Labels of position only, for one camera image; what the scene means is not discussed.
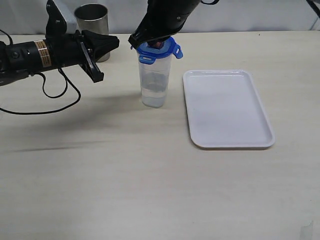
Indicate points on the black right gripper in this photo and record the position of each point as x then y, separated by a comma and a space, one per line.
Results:
164, 18

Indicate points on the stainless steel cup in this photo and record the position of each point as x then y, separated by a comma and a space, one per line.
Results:
92, 17

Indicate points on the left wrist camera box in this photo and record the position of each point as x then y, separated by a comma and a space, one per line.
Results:
60, 19

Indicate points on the white rectangular plastic tray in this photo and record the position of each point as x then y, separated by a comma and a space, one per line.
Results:
224, 110

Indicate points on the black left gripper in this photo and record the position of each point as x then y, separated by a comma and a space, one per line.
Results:
83, 49

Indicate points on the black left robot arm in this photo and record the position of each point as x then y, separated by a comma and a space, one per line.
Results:
21, 60

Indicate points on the clear tall plastic container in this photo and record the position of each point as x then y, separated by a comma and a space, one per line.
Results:
154, 79

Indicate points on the blue snap-lock lid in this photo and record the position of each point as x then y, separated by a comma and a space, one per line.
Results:
148, 54

